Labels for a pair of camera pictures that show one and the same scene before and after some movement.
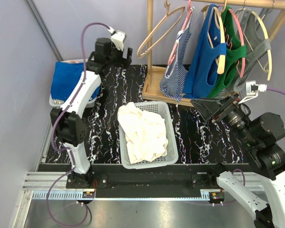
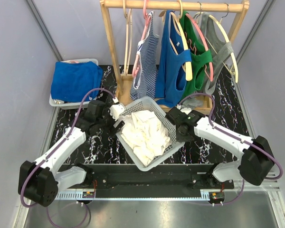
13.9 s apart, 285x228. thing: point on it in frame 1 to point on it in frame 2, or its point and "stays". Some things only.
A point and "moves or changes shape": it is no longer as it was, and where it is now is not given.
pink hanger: (190, 9) to (137, 63)
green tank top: (235, 51) to (200, 56)
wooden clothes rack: (151, 82) to (123, 80)
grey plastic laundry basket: (161, 109) moves or changes shape
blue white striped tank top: (172, 83) to (145, 83)
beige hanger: (140, 54) to (128, 26)
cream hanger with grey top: (256, 43) to (222, 52)
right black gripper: (218, 108) to (180, 138)
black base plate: (152, 180) stays
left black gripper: (123, 61) to (111, 129)
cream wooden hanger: (221, 60) to (188, 66)
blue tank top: (201, 80) to (171, 82)
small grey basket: (54, 102) stays
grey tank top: (256, 46) to (220, 52)
